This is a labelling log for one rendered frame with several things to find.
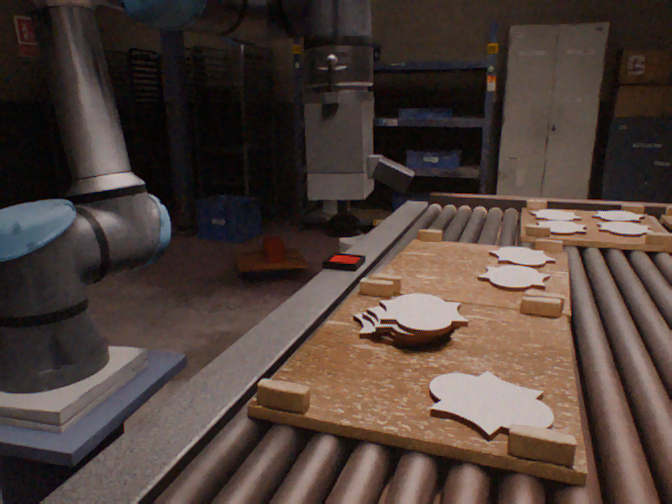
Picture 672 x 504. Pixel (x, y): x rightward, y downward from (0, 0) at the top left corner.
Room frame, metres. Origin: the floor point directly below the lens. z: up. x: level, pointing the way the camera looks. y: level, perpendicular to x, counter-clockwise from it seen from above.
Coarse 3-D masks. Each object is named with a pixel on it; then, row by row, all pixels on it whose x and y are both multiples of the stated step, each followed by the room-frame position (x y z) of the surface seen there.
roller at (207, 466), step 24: (432, 216) 1.73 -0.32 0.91; (408, 240) 1.40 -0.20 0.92; (384, 264) 1.17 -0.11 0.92; (312, 336) 0.78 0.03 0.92; (288, 360) 0.70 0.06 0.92; (240, 432) 0.53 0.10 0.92; (264, 432) 0.56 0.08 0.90; (216, 456) 0.49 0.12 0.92; (240, 456) 0.51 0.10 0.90; (192, 480) 0.45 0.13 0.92; (216, 480) 0.47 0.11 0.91
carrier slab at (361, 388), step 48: (336, 336) 0.74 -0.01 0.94; (480, 336) 0.74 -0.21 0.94; (528, 336) 0.74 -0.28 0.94; (336, 384) 0.60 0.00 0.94; (384, 384) 0.60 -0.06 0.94; (528, 384) 0.60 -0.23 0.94; (336, 432) 0.52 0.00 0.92; (384, 432) 0.50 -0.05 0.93; (432, 432) 0.50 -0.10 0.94; (576, 432) 0.50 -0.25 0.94; (576, 480) 0.44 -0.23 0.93
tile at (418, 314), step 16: (384, 304) 0.77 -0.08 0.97; (400, 304) 0.77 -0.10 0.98; (416, 304) 0.77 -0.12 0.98; (432, 304) 0.77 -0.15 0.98; (448, 304) 0.77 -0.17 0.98; (384, 320) 0.72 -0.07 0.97; (400, 320) 0.71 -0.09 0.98; (416, 320) 0.71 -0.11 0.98; (432, 320) 0.71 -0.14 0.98; (448, 320) 0.71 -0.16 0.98; (464, 320) 0.71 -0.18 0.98
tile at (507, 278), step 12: (480, 276) 1.00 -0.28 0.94; (492, 276) 1.00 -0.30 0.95; (504, 276) 1.00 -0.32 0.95; (516, 276) 1.00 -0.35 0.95; (528, 276) 1.00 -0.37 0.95; (540, 276) 1.00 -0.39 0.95; (504, 288) 0.95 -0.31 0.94; (516, 288) 0.94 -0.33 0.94; (528, 288) 0.95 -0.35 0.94; (540, 288) 0.95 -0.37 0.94
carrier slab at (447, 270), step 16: (416, 240) 1.32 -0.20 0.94; (400, 256) 1.17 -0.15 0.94; (416, 256) 1.17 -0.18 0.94; (432, 256) 1.17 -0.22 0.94; (448, 256) 1.17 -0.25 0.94; (464, 256) 1.17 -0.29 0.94; (480, 256) 1.17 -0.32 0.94; (560, 256) 1.17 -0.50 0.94; (384, 272) 1.06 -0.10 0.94; (400, 272) 1.06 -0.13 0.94; (416, 272) 1.06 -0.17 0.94; (432, 272) 1.06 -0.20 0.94; (448, 272) 1.06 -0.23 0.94; (464, 272) 1.06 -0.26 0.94; (480, 272) 1.06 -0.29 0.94; (544, 272) 1.06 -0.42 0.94; (560, 272) 1.06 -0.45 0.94; (416, 288) 0.96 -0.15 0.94; (432, 288) 0.96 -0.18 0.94; (448, 288) 0.96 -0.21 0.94; (464, 288) 0.96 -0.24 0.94; (480, 288) 0.96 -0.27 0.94; (496, 288) 0.96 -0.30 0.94; (560, 288) 0.96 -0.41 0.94; (480, 304) 0.88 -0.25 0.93; (496, 304) 0.88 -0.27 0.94; (512, 304) 0.88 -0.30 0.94
